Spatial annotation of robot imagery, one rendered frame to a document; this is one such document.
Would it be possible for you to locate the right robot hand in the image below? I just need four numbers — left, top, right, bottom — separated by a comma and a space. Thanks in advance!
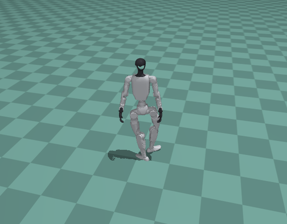
157, 108, 163, 123

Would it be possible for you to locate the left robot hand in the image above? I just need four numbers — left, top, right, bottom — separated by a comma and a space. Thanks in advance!
119, 107, 124, 123

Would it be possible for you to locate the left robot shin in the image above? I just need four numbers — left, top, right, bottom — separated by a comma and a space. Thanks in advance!
136, 134, 146, 158

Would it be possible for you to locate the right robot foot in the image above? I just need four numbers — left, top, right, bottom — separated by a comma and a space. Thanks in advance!
147, 145, 161, 153

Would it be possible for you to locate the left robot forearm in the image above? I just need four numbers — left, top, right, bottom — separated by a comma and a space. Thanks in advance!
119, 91, 126, 110

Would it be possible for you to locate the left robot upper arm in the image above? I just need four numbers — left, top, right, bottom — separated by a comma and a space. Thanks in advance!
123, 76, 132, 97

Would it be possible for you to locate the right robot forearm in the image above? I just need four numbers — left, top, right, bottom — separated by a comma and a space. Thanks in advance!
155, 91, 163, 110

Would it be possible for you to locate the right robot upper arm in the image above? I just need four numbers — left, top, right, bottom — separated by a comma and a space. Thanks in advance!
149, 76, 159, 97

